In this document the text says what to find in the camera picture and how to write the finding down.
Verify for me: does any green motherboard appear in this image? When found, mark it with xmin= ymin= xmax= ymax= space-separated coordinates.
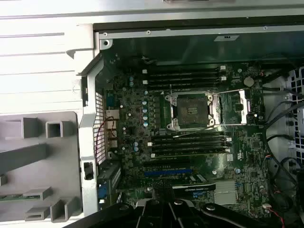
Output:
xmin=104 ymin=59 xmax=274 ymax=214

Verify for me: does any blue expansion slot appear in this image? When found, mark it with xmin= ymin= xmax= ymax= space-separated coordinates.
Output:
xmin=144 ymin=169 xmax=193 ymax=177

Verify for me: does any silver chipset heatsink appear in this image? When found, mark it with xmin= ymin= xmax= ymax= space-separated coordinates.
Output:
xmin=213 ymin=180 xmax=239 ymax=205

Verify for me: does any thin metal locking lever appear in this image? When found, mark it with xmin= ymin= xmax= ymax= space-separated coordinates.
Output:
xmin=169 ymin=83 xmax=174 ymax=118
xmin=172 ymin=125 xmax=223 ymax=139

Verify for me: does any small white sticker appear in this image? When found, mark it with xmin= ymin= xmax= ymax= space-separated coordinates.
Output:
xmin=213 ymin=35 xmax=240 ymax=42

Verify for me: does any metal socket cover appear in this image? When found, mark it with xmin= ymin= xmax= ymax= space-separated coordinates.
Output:
xmin=212 ymin=89 xmax=252 ymax=126

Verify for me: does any black RAM slot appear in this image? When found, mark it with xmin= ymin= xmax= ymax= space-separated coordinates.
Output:
xmin=142 ymin=65 xmax=227 ymax=74
xmin=142 ymin=76 xmax=228 ymax=86
xmin=147 ymin=137 xmax=232 ymax=147
xmin=146 ymin=71 xmax=223 ymax=79
xmin=152 ymin=132 xmax=226 ymax=141
xmin=146 ymin=82 xmax=223 ymax=91
xmin=151 ymin=147 xmax=230 ymax=159
xmin=152 ymin=142 xmax=226 ymax=152

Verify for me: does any red wire white plug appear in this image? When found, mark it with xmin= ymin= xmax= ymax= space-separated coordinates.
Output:
xmin=264 ymin=203 xmax=285 ymax=228

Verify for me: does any black expansion slot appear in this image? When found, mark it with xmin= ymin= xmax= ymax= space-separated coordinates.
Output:
xmin=142 ymin=159 xmax=190 ymax=168

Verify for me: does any silver drive cage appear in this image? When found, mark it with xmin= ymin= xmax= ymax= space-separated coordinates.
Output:
xmin=284 ymin=67 xmax=304 ymax=155

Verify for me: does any black graphics card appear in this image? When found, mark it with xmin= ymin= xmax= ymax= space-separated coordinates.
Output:
xmin=172 ymin=182 xmax=217 ymax=204

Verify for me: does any green RAM stick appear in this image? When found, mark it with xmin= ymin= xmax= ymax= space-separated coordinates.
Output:
xmin=0 ymin=193 xmax=26 ymax=202

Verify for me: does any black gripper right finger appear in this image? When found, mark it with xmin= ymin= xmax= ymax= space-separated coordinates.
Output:
xmin=167 ymin=182 xmax=283 ymax=228

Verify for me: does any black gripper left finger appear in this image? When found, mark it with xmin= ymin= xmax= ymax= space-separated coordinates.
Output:
xmin=67 ymin=182 xmax=170 ymax=228

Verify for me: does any CPU socket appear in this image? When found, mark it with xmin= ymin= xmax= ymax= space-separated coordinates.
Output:
xmin=165 ymin=91 xmax=220 ymax=132

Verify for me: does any red black wire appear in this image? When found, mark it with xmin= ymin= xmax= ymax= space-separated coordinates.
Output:
xmin=94 ymin=115 xmax=115 ymax=164

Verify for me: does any grey parts rack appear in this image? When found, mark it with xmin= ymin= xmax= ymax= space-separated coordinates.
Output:
xmin=0 ymin=111 xmax=83 ymax=224

